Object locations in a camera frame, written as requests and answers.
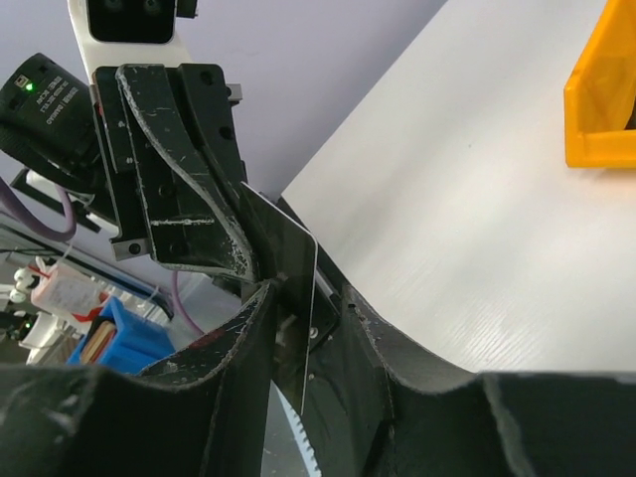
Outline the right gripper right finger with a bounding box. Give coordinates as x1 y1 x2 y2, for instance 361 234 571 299
342 285 477 476

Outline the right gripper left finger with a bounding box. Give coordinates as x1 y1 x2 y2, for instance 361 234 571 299
140 281 276 476

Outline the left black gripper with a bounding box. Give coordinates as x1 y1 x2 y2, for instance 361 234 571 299
91 62 259 285

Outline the black credit card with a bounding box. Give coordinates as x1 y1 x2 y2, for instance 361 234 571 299
240 183 318 414

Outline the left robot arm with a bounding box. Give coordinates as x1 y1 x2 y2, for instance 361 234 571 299
1 54 257 283

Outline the blue storage box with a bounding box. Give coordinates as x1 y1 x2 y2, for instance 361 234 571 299
67 298 175 375

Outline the yellow plastic bin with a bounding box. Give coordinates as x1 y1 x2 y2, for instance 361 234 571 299
563 0 635 169

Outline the grey cable duct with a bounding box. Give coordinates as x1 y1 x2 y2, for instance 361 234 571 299
275 388 323 477

